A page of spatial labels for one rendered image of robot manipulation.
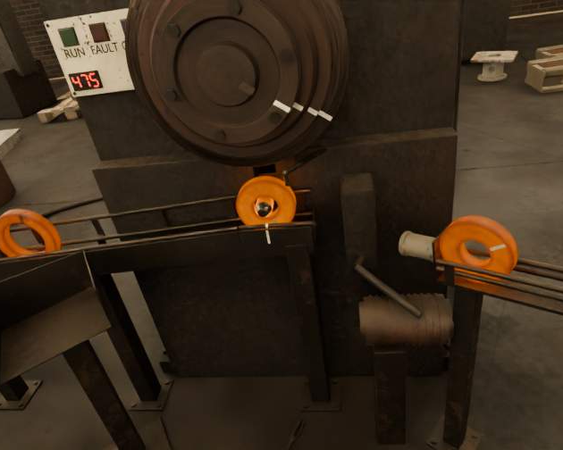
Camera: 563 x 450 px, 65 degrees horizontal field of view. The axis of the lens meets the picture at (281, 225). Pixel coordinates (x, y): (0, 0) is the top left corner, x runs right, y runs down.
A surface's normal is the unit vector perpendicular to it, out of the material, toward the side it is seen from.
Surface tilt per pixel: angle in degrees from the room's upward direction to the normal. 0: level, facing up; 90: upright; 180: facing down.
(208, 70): 90
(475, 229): 90
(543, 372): 0
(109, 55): 90
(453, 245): 90
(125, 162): 0
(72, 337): 5
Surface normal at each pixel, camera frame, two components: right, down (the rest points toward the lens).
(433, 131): -0.15, -0.84
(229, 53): -0.11, 0.54
